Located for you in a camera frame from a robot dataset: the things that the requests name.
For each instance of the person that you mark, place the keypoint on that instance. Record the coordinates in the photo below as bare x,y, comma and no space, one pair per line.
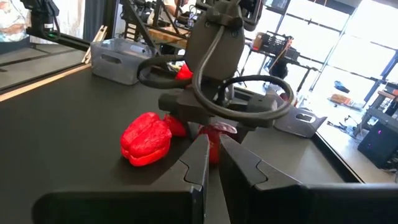
12,21
174,7

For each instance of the black frame wooden workstation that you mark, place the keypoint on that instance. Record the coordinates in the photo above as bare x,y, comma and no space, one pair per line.
140,25

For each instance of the orange item on floor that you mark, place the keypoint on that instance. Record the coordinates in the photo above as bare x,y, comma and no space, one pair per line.
340,99

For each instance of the red bell pepper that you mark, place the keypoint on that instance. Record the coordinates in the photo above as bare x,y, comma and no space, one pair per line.
146,140
175,126
184,74

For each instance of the black cart table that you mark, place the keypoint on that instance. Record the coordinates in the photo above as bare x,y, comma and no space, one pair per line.
295,60

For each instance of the large glass window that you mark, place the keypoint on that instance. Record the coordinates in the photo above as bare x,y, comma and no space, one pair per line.
357,46

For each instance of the wooden slats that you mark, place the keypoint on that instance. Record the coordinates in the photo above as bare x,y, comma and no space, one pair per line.
96,40

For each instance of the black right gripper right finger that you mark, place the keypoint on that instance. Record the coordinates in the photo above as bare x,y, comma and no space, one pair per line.
295,205

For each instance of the clear plastic bin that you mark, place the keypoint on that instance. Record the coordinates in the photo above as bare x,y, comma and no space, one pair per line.
289,126
118,71

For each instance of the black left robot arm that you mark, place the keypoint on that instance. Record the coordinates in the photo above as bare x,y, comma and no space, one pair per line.
217,53

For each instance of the black plastic crate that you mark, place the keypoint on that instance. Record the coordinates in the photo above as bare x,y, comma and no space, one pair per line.
275,43

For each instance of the blue item on floor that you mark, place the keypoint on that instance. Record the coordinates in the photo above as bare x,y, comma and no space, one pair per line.
341,86

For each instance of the black computer tower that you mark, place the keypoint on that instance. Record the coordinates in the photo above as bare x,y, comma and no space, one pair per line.
377,146

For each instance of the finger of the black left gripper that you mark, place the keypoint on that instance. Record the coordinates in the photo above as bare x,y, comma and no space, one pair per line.
192,129
244,133

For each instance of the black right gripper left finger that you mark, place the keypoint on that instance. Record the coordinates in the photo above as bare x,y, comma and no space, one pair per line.
140,208

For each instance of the black background robot device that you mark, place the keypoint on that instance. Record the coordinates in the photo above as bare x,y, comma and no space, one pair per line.
43,15

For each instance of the black metal beam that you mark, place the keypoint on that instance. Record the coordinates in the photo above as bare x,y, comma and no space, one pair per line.
71,42

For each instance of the wooden desk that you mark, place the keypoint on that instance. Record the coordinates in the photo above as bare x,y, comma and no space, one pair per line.
385,96

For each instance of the dark curtain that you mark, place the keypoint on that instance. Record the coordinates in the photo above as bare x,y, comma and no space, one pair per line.
96,15

